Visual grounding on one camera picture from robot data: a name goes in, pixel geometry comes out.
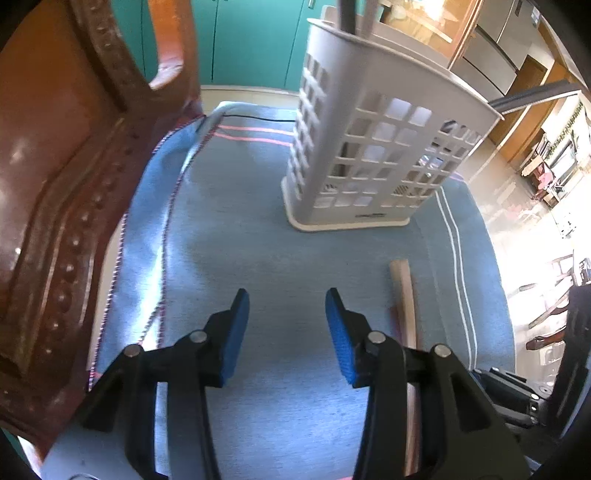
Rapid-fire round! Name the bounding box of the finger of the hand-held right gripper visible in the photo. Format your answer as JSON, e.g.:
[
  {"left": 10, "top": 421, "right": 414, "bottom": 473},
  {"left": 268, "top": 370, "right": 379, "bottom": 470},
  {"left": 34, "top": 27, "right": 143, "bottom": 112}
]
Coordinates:
[{"left": 475, "top": 367, "right": 550, "bottom": 423}]

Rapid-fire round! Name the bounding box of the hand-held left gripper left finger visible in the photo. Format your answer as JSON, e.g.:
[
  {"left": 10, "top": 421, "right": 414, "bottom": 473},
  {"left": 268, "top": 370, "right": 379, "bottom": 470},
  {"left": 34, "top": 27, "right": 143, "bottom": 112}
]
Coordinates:
[{"left": 76, "top": 288, "right": 250, "bottom": 480}]

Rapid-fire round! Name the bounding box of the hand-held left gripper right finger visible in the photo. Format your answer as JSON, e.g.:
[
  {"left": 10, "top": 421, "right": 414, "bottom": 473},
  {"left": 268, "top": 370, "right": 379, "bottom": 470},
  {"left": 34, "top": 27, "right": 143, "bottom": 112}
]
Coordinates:
[{"left": 325, "top": 287, "right": 529, "bottom": 480}]

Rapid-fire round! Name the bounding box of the white plastic utensil holder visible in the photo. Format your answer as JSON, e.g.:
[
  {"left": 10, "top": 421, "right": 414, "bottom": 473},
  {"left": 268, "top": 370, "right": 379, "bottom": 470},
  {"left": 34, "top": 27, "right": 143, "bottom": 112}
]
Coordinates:
[{"left": 281, "top": 4, "right": 504, "bottom": 232}]

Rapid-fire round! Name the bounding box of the blue striped cloth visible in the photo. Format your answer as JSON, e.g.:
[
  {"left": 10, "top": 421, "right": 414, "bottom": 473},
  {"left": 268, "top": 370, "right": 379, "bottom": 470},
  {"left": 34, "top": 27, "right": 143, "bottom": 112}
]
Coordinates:
[{"left": 41, "top": 102, "right": 515, "bottom": 480}]

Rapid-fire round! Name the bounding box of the clothes drying rack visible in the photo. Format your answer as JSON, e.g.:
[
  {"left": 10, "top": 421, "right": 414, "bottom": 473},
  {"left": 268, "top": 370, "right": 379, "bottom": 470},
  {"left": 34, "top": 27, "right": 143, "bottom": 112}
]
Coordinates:
[{"left": 522, "top": 138, "right": 578, "bottom": 208}]

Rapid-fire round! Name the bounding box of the carved wooden chair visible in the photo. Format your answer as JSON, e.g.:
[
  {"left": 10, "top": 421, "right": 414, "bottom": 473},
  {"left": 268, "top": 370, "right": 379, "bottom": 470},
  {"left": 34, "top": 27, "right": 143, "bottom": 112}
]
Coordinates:
[{"left": 0, "top": 0, "right": 206, "bottom": 462}]

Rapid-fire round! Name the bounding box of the teal kitchen cabinet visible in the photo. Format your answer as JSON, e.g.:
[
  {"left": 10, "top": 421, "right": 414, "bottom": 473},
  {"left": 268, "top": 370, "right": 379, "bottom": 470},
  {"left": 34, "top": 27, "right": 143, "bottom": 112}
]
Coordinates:
[{"left": 111, "top": 0, "right": 333, "bottom": 93}]

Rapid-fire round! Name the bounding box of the wooden framed glass door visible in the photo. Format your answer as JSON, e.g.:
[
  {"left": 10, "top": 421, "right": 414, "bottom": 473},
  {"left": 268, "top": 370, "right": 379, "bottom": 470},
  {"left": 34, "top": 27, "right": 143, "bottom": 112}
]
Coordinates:
[{"left": 379, "top": 0, "right": 490, "bottom": 70}]

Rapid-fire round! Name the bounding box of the silver refrigerator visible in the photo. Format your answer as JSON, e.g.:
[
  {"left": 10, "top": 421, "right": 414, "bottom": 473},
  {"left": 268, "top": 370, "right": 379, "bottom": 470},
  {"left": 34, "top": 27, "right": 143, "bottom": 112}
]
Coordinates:
[{"left": 450, "top": 0, "right": 543, "bottom": 95}]

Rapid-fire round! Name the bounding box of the green wall garland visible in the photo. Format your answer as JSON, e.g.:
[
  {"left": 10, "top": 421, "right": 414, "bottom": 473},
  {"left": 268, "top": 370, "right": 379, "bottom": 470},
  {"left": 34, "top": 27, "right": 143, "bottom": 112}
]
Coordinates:
[{"left": 540, "top": 104, "right": 585, "bottom": 158}]

